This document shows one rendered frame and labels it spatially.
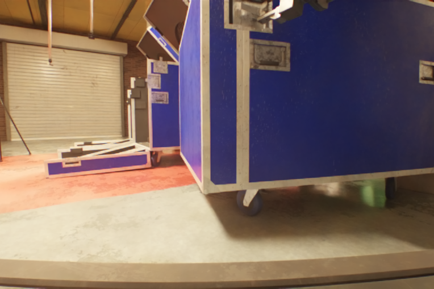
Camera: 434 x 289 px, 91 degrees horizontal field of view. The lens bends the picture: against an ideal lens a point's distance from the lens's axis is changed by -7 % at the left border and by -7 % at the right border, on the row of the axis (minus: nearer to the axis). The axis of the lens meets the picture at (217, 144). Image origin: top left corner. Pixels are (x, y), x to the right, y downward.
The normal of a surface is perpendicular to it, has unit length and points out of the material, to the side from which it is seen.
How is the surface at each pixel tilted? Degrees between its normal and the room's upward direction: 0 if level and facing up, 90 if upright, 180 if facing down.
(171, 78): 90
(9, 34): 90
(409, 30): 90
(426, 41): 90
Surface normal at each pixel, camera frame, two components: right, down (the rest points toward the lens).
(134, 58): 0.56, 0.07
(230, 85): 0.23, 0.08
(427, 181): -0.83, 0.05
